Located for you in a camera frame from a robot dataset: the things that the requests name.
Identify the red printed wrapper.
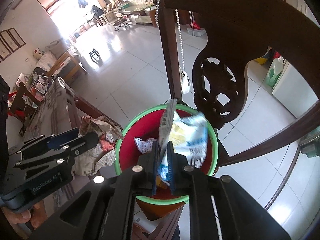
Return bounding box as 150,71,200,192
72,115,123,177

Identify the white blue snack bag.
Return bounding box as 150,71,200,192
157,99,208,185

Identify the white paper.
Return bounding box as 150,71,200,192
134,138,157,154

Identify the red green trash bin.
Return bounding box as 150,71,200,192
114,103,220,221

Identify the person's left hand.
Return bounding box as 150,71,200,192
1,202,47,229

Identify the red jacket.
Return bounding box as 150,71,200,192
8,92,23,120

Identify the white cabinet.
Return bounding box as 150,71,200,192
272,62,318,118

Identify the white green detergent jug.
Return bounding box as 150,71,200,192
266,56,284,87

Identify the carved wooden chair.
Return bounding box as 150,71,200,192
152,0,320,168

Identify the bead chain with tag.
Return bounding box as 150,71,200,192
154,0,191,95

